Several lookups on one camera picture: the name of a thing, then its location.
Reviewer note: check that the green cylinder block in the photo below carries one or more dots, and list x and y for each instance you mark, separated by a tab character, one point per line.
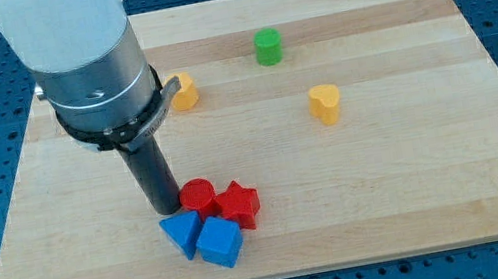
268	47

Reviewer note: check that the blue triangle block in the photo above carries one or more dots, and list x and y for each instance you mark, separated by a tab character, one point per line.
183	231

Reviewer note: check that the blue cube block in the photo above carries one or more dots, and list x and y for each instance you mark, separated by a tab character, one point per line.
220	241

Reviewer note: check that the red cylinder block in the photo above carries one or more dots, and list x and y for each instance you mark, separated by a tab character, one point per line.
199	194

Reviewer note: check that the yellow block behind arm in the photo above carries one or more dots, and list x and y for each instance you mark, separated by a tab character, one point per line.
187	96

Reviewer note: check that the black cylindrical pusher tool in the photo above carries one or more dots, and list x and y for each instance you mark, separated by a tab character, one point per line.
150	169

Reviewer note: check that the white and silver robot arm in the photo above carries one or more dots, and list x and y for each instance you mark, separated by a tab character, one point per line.
86	57

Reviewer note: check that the yellow heart block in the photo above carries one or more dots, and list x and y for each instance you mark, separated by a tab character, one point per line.
324	103

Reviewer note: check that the light wooden board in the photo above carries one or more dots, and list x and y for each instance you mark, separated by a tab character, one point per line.
410	168

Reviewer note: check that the red star block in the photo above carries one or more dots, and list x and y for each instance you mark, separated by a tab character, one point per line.
239	204

